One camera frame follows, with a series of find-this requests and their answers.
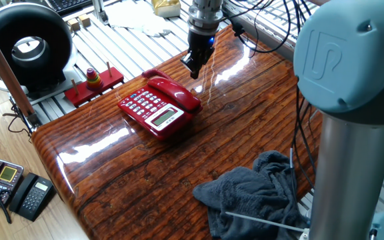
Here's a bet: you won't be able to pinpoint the white cloth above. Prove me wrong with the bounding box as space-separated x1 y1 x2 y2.
104 0 173 37

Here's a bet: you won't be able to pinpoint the black computer keyboard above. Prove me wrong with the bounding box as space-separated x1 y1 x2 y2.
43 0 93 16

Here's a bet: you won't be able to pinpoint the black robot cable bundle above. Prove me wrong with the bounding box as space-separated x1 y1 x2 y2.
223 0 319 187

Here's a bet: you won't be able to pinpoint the red peg toy board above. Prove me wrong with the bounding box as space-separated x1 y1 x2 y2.
64 61 125 108

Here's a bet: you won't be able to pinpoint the red telephone handset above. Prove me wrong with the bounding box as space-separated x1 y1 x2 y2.
147 76 203 113

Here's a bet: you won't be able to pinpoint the red telephone base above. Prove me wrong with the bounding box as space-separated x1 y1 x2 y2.
117 83 203 141

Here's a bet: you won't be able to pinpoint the aluminium post with foot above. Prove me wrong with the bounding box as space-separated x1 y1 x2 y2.
91 0 109 26

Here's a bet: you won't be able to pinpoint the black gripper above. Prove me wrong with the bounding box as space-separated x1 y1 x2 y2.
180 29 217 80

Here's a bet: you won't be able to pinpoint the brown wooden pole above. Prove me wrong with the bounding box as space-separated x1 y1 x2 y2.
0 13 41 127

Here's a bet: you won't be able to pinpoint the dark grey towel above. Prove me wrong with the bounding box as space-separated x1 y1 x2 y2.
192 150 309 240

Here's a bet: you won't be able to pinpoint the white zip tie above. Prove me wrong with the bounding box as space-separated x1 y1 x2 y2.
225 211 306 233

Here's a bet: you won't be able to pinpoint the red coiled phone cord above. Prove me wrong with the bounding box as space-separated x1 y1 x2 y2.
141 69 179 84

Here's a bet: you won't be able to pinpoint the black desk telephone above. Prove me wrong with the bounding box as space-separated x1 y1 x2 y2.
8 172 57 222

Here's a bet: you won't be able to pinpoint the rainbow stacking rings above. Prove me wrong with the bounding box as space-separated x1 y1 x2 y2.
85 67 104 91

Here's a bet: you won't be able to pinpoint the gold foil box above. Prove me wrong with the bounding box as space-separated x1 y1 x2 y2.
151 0 182 19

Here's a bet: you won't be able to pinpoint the small wooden block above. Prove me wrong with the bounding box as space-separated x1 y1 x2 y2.
67 18 81 32
78 13 92 28

